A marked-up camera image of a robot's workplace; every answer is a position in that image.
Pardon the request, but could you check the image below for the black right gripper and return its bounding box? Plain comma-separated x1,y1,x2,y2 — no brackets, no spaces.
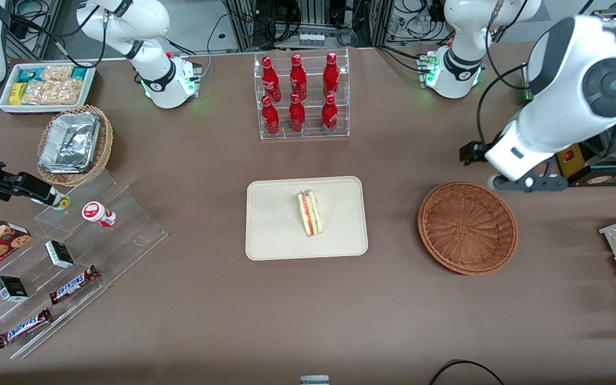
0,153,59,207

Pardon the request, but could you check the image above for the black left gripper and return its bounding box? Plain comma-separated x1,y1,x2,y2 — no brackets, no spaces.
460,141,490,164

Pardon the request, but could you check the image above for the triangular sandwich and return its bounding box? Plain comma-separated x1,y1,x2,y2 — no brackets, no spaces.
297,189,323,237

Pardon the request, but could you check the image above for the brown round wicker basket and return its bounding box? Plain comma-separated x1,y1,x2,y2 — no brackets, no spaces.
418,181,518,276

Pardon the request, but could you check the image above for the light wicker basket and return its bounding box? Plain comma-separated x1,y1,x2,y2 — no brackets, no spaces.
36,105,114,187

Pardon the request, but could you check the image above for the beige plastic serving tray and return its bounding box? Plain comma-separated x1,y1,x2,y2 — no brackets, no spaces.
245,176,369,261

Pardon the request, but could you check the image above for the small black carton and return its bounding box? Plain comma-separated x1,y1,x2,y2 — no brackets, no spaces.
45,240,75,269
0,276,29,303

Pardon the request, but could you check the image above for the silver foil container stack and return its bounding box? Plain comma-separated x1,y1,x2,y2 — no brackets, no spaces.
38,111,101,174

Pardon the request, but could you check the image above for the red white yogurt cup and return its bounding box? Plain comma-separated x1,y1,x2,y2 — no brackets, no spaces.
82,201,117,228

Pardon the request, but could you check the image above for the white rectangular snack bin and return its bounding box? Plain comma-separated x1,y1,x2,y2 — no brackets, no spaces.
0,63,96,116

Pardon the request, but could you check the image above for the clear nut snack bag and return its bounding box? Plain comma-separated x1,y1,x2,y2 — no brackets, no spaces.
22,80,84,105
41,65,73,82

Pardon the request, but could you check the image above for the brown Snickers bar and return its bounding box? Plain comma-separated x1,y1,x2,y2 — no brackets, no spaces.
49,265,100,305
0,308,52,349

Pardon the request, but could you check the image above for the clear acrylic stepped shelf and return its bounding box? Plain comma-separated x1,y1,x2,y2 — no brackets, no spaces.
0,170,168,360

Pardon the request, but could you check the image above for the black food warmer appliance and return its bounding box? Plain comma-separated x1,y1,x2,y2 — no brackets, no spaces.
521,61,616,188

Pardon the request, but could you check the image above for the red cola bottle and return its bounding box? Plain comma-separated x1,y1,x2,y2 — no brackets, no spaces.
261,96,280,136
262,56,282,103
290,54,307,102
323,52,340,100
289,93,306,133
321,94,338,134

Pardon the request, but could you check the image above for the clear acrylic bottle rack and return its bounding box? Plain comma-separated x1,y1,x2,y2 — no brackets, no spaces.
253,48,350,141

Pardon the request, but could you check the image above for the metal equipment rack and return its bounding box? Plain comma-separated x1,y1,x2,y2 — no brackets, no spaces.
222,0,394,51

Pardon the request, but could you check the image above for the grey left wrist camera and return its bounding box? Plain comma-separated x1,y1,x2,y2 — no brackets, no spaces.
489,173,569,193

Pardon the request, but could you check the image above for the black looped cable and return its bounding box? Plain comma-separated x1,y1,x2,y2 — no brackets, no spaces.
428,360,506,385

